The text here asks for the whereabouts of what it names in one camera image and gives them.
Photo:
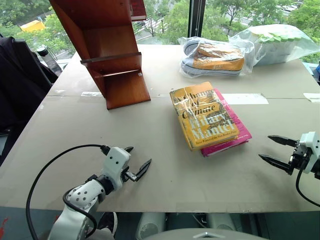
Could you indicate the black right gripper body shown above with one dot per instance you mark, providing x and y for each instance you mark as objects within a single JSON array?
[{"x": 297, "y": 160}]

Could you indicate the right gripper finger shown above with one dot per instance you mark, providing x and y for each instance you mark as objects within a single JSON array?
[
  {"x": 275, "y": 162},
  {"x": 282, "y": 141}
]

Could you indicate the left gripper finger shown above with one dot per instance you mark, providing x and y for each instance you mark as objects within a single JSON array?
[
  {"x": 130, "y": 149},
  {"x": 142, "y": 170}
]

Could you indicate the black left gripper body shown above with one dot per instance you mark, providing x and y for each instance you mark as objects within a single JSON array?
[{"x": 125, "y": 172}]

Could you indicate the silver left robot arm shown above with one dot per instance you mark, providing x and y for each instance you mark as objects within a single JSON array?
[{"x": 80, "y": 197}]

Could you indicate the pink book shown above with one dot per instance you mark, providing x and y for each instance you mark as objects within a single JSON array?
[{"x": 237, "y": 130}]

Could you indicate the yellow hardcover book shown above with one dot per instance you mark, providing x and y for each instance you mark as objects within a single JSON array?
[{"x": 202, "y": 117}]

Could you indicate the brown wooden bookshelf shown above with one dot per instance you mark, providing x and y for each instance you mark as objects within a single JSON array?
[{"x": 117, "y": 52}]

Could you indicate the short white tape strip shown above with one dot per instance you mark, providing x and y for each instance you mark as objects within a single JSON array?
[{"x": 312, "y": 97}]

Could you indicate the white rounded robot leg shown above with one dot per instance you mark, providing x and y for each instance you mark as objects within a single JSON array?
[
  {"x": 221, "y": 221},
  {"x": 150, "y": 225}
]

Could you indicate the wide white tape strip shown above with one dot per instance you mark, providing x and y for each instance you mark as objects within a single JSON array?
[{"x": 246, "y": 98}]

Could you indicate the clear tape strip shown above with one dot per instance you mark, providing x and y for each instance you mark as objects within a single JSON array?
[{"x": 91, "y": 94}]

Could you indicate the blue object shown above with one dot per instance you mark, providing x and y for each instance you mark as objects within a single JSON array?
[{"x": 318, "y": 71}]

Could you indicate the silver robot torso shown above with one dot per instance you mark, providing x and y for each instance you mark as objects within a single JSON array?
[{"x": 205, "y": 236}]

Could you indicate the white and green bagged item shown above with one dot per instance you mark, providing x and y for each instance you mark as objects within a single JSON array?
[{"x": 272, "y": 47}]

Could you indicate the clear plastic shoe bag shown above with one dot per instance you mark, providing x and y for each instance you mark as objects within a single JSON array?
[{"x": 247, "y": 50}]

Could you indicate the orange canvas sneaker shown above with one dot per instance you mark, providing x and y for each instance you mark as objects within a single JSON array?
[
  {"x": 215, "y": 50},
  {"x": 220, "y": 65}
]

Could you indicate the large clear plastic bag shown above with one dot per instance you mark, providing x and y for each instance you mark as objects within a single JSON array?
[{"x": 303, "y": 45}]

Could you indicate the clear water bottle black lid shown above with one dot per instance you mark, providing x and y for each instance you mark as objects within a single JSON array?
[{"x": 46, "y": 56}]

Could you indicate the black jacket on chair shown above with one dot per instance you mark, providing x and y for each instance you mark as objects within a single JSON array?
[{"x": 20, "y": 85}]

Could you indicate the yellow vehicle outside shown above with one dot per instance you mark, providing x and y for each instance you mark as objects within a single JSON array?
[{"x": 32, "y": 26}]

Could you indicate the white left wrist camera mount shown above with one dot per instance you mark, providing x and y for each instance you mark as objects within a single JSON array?
[{"x": 115, "y": 162}]

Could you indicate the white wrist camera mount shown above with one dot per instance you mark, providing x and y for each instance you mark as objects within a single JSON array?
[
  {"x": 115, "y": 162},
  {"x": 310, "y": 150}
]

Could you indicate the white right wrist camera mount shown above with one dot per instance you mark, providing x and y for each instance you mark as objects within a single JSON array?
[{"x": 310, "y": 150}]

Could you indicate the black window frame post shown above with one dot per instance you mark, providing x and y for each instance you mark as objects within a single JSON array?
[{"x": 196, "y": 20}]

